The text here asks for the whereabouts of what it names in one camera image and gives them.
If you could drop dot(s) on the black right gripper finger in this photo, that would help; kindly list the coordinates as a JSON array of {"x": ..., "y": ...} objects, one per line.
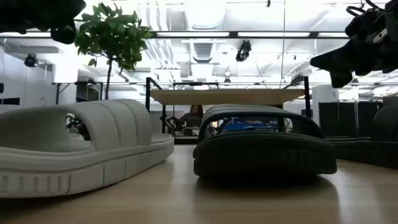
[
  {"x": 341, "y": 79},
  {"x": 339, "y": 59}
]

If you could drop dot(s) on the round black ceiling fixture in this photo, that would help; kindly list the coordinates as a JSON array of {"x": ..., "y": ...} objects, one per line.
[{"x": 30, "y": 60}]

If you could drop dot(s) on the black partition panels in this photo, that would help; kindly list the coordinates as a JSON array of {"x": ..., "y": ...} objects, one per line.
[{"x": 342, "y": 118}]

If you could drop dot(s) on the black metal background table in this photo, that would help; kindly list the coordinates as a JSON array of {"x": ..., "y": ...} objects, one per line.
[{"x": 77, "y": 83}]

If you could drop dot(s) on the black rubber slide sandal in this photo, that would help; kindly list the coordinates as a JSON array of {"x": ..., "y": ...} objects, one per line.
[
  {"x": 373, "y": 152},
  {"x": 264, "y": 155}
]

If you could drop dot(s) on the grey rubber slide sandal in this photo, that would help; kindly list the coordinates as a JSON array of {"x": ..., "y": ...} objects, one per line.
[{"x": 93, "y": 168}]

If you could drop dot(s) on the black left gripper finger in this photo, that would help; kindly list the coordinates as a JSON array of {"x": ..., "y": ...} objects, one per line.
[
  {"x": 63, "y": 35},
  {"x": 66, "y": 12}
]

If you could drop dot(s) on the blue storage bins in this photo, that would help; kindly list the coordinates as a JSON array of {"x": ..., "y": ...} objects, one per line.
[{"x": 248, "y": 124}]

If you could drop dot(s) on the green potted plant black pot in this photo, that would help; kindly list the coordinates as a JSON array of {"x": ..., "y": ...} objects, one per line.
[{"x": 112, "y": 34}]

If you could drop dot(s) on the black wall monitor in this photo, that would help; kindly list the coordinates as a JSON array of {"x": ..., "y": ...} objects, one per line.
[{"x": 9, "y": 101}]

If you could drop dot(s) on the person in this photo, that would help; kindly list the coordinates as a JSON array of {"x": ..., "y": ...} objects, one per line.
[{"x": 193, "y": 118}]

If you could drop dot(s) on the wooden shelf black metal frame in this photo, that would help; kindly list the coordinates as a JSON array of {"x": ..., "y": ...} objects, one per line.
[{"x": 227, "y": 97}]

